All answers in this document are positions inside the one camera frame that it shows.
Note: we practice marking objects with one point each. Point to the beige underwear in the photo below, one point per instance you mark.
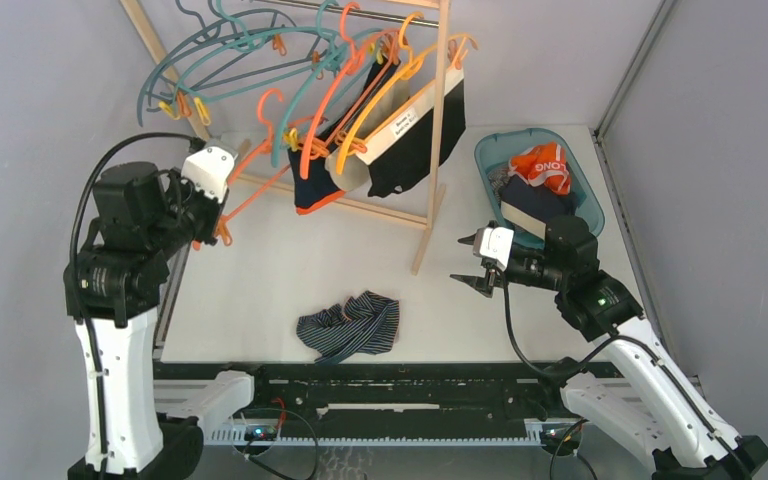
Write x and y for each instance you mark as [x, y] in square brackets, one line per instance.
[357, 159]

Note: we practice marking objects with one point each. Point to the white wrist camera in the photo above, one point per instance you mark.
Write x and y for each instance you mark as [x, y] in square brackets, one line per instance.
[494, 244]
[208, 169]

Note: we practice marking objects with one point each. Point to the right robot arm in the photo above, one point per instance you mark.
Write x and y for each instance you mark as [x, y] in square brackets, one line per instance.
[628, 385]

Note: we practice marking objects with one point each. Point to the orange underwear in basket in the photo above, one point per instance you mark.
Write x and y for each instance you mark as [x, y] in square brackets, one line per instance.
[543, 165]

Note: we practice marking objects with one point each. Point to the teal plastic basket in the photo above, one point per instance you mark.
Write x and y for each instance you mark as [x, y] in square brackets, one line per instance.
[495, 150]

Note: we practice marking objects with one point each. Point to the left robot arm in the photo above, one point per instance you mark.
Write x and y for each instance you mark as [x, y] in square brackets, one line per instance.
[131, 220]

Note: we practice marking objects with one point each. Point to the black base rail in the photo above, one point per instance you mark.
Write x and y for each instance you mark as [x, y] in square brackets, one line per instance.
[390, 403]

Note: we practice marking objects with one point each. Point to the wooden clothes rack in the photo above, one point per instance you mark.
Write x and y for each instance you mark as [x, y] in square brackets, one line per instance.
[154, 45]

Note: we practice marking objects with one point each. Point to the yellow hanger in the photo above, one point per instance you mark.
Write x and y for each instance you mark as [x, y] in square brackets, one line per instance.
[425, 101]

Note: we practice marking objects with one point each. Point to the navy orange-trimmed underwear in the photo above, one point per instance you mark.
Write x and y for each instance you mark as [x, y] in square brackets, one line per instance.
[319, 189]

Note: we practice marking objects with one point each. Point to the dark teal empty hanger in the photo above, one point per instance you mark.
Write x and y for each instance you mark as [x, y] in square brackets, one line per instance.
[178, 66]

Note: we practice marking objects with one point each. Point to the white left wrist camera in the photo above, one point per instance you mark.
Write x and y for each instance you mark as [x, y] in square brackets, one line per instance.
[208, 169]

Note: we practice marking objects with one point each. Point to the black white-banded underwear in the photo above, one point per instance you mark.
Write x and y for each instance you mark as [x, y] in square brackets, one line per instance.
[398, 153]

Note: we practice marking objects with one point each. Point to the navy striped underwear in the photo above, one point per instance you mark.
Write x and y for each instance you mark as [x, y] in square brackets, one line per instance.
[365, 324]

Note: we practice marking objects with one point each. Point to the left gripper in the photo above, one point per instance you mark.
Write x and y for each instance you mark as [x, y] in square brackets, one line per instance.
[215, 209]

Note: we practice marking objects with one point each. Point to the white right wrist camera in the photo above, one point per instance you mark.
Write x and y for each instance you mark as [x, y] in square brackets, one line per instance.
[494, 244]

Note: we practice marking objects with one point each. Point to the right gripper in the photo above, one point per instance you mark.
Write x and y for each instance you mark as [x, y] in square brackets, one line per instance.
[484, 284]

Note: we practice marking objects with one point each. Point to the teal hanger with clips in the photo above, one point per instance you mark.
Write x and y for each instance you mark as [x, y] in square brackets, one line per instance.
[340, 50]

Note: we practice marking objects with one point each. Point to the navy underwear in basket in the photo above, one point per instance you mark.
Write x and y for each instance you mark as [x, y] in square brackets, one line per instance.
[528, 209]

